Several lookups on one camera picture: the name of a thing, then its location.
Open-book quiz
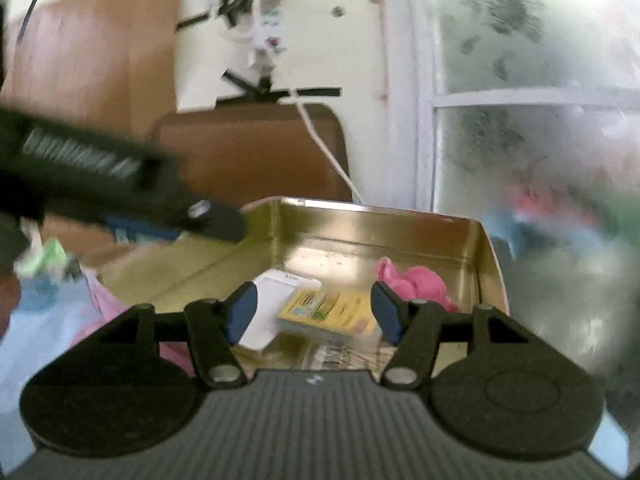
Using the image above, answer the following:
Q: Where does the white power strip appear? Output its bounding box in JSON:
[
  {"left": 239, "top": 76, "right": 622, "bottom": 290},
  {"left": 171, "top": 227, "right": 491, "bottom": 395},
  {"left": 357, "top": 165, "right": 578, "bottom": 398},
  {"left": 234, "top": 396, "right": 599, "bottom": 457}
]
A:
[{"left": 247, "top": 0, "right": 291, "bottom": 76}]

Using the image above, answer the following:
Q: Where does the light green cloth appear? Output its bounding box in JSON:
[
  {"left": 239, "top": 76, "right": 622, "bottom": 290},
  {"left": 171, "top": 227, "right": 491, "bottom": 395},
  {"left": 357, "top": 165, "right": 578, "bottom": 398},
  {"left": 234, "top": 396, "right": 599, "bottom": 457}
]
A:
[{"left": 17, "top": 240, "right": 68, "bottom": 281}]

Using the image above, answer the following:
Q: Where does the pink biscuit tin box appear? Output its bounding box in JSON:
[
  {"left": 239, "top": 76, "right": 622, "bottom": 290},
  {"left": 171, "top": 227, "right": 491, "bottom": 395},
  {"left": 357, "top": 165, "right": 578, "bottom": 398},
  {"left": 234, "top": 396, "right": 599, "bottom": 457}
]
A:
[{"left": 70, "top": 196, "right": 510, "bottom": 376}]

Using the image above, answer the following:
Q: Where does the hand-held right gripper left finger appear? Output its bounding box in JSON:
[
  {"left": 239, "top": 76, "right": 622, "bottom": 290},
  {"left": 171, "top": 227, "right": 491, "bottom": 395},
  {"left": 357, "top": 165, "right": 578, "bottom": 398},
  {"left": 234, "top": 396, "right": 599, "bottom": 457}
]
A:
[{"left": 75, "top": 282, "right": 258, "bottom": 389}]

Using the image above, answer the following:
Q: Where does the yellow packet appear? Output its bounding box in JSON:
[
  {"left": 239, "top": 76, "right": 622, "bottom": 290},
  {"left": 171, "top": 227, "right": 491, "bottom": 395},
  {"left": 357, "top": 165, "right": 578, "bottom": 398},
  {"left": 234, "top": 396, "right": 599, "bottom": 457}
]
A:
[{"left": 276, "top": 288, "right": 383, "bottom": 338}]

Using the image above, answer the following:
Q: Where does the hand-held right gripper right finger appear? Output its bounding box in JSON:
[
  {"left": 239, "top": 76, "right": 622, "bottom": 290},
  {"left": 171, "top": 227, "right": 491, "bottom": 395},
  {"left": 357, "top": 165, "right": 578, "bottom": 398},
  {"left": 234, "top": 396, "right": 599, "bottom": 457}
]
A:
[{"left": 371, "top": 281, "right": 551, "bottom": 389}]

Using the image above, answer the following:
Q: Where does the white tissue packet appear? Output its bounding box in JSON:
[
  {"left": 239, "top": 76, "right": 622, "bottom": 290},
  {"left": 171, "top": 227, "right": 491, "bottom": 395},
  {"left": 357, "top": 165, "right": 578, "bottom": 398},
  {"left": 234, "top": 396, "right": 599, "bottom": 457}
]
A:
[{"left": 237, "top": 268, "right": 322, "bottom": 351}]

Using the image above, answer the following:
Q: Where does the frosted patterned window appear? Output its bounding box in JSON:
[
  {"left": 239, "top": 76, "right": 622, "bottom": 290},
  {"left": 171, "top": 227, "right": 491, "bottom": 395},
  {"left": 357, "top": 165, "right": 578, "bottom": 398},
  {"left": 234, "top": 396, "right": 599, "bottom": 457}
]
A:
[{"left": 407, "top": 0, "right": 640, "bottom": 411}]

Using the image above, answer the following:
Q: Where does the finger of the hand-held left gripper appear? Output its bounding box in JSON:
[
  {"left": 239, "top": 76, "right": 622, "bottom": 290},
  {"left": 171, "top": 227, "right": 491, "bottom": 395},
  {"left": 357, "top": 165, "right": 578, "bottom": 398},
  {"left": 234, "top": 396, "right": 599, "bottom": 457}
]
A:
[
  {"left": 167, "top": 192, "right": 247, "bottom": 242},
  {"left": 105, "top": 214, "right": 182, "bottom": 242}
]

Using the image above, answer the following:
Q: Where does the pink fluffy cloth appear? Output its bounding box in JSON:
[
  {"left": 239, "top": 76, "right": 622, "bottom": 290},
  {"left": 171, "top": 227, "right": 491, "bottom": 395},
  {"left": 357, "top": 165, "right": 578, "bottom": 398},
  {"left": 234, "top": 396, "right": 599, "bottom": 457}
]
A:
[{"left": 375, "top": 257, "right": 458, "bottom": 313}]

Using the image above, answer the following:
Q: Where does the wood-patterned vinyl sheet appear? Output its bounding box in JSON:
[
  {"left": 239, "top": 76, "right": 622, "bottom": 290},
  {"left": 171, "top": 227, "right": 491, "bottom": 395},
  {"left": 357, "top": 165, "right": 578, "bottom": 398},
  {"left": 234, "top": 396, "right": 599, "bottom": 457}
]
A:
[{"left": 0, "top": 0, "right": 181, "bottom": 133}]

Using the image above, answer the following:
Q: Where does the white power cable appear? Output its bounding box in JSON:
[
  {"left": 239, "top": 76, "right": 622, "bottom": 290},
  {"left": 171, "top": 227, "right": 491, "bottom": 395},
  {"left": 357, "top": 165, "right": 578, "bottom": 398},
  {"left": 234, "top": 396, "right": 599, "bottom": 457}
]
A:
[{"left": 290, "top": 90, "right": 366, "bottom": 206}]

